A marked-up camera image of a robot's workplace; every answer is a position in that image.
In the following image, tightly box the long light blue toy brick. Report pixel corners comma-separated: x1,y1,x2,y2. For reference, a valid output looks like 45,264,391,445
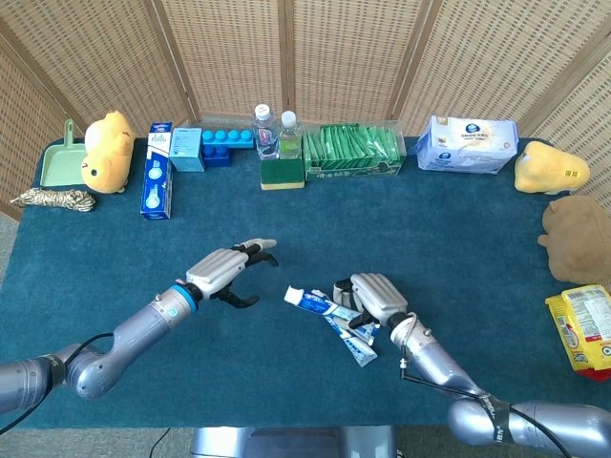
200,128,255,150

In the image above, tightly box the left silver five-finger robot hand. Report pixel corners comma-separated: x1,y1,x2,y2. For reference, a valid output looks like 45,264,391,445
184,237,280,310

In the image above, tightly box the green drink bottle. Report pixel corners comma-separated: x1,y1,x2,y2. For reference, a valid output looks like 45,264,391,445
278,110,304,160

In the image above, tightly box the green and yellow sponge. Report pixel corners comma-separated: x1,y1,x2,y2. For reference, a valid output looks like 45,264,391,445
260,157,306,191

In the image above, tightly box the light blue Crest toothpaste tube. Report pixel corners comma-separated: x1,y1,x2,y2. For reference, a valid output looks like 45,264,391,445
284,284,383,347

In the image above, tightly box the light blue cardboard box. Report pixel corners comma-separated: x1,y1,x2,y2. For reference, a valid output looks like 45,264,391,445
169,126,206,174

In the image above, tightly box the blue table carpet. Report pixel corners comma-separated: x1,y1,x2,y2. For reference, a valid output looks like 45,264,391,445
0,135,611,430

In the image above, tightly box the green plastic dustpan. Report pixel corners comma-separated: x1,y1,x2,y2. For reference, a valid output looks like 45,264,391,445
39,119,90,188

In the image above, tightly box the black floor cable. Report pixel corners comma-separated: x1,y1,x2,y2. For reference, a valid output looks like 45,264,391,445
149,427,172,458

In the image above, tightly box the dark blue toy brick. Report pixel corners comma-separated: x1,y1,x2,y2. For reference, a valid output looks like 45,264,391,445
203,145,234,169

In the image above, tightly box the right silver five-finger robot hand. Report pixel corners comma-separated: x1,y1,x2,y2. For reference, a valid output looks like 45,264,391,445
332,272,410,330

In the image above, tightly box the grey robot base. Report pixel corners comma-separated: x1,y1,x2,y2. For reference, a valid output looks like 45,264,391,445
190,424,400,458

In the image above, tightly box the blue white small box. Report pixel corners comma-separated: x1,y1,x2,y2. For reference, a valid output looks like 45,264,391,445
139,121,174,220

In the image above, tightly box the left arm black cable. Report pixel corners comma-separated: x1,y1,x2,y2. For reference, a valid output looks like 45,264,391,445
0,332,116,435

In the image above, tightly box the brown plush toy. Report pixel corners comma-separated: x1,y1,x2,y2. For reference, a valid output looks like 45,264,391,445
537,196,611,286

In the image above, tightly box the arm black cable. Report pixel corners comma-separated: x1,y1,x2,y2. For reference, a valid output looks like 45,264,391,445
398,314,569,458
0,332,116,435

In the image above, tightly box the dark blue Crest toothpaste tube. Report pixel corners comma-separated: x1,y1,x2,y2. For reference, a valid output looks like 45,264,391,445
324,315,379,368

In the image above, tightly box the beige patterned rope bundle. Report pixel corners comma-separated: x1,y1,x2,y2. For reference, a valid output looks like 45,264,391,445
9,187,96,213

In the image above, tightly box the yellow chick plush toy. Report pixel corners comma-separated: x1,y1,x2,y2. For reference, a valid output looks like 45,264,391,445
80,110,136,195

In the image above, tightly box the white tissue pack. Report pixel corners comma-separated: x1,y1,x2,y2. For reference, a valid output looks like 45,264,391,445
412,114,520,175

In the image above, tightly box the green tea sachet box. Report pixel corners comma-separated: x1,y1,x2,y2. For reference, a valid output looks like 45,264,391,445
303,121,408,181

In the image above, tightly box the woven rattan folding screen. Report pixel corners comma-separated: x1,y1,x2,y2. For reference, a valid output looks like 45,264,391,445
0,0,611,221

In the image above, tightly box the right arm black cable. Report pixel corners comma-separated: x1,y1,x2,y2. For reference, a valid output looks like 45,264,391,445
398,314,569,458

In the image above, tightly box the yellow plush toy with tag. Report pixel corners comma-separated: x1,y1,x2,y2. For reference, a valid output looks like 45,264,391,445
514,140,592,196

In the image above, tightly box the yellow snack bag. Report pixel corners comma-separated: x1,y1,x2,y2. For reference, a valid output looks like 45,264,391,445
545,284,611,383

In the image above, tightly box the clear bottle with purple label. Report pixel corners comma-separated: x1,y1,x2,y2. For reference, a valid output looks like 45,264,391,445
252,104,281,162

